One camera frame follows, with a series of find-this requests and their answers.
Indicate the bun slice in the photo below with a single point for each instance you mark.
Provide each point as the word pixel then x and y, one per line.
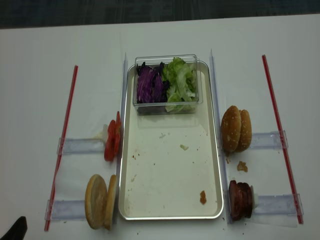
pixel 110 202
pixel 95 201

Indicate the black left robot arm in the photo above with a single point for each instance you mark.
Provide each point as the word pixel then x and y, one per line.
pixel 17 231

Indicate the small lettuce scrap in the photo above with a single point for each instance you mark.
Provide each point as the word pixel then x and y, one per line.
pixel 184 147

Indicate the rear tomato slice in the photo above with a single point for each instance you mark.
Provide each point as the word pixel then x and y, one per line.
pixel 117 134

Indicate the green lettuce leaves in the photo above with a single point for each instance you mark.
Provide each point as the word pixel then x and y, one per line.
pixel 182 94

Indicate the bread crumb on table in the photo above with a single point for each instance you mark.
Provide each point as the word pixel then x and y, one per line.
pixel 242 166

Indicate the front dark meat patty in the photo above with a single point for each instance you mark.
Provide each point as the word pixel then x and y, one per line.
pixel 236 201

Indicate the dark meat patty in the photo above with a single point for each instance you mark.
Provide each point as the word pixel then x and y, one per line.
pixel 236 201
pixel 246 197

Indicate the rear dark meat patty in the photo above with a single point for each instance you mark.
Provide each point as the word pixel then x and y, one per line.
pixel 246 197

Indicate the purple cabbage leaves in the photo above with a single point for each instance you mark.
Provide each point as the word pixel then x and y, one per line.
pixel 151 88

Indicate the clear plastic salad box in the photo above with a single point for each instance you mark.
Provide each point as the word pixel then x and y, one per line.
pixel 159 108

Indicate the left long clear divider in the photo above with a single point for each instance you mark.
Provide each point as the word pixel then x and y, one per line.
pixel 122 118

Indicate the long clear divider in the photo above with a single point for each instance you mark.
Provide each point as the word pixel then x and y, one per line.
pixel 122 118
pixel 221 153

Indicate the white metal tray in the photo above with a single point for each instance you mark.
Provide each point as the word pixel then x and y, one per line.
pixel 161 181

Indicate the front sesame bun top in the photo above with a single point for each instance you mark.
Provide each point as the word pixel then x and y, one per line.
pixel 231 129

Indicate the sesame bun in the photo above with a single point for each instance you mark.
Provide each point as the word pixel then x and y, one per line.
pixel 231 129
pixel 245 131

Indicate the right long clear divider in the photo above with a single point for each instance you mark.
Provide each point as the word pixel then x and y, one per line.
pixel 221 153

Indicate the rear sesame bun top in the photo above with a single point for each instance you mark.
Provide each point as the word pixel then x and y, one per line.
pixel 245 131

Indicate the orange crumb on tray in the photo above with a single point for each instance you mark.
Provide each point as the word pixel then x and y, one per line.
pixel 203 198

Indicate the upper left clear cross divider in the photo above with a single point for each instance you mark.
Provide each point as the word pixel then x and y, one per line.
pixel 70 146

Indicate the clear cross divider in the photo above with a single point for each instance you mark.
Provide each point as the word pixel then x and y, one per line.
pixel 70 146
pixel 276 140
pixel 65 210
pixel 286 204

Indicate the left red strip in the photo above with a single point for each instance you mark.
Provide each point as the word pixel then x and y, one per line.
pixel 63 135

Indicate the red strip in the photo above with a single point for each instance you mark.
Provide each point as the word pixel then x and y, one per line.
pixel 63 135
pixel 285 151

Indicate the upper right clear cross divider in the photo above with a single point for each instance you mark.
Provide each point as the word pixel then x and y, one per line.
pixel 276 140

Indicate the right red strip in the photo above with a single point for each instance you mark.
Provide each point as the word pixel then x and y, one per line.
pixel 285 151

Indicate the lower left clear cross divider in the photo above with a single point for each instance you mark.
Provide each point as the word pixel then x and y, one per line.
pixel 65 210

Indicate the lower right clear cross divider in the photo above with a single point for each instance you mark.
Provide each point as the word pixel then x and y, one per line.
pixel 286 204

